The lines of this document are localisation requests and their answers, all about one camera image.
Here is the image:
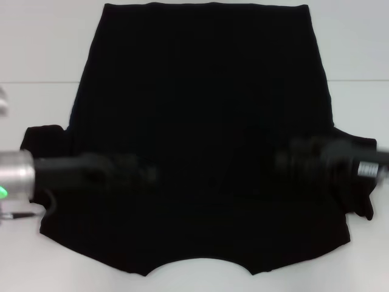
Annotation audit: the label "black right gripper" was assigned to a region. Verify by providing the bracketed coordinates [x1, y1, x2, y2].
[274, 137, 381, 187]

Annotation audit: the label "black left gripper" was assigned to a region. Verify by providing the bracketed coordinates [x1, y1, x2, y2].
[32, 153, 161, 196]

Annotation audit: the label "black t-shirt with white print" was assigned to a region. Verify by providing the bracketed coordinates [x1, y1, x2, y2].
[19, 2, 378, 277]

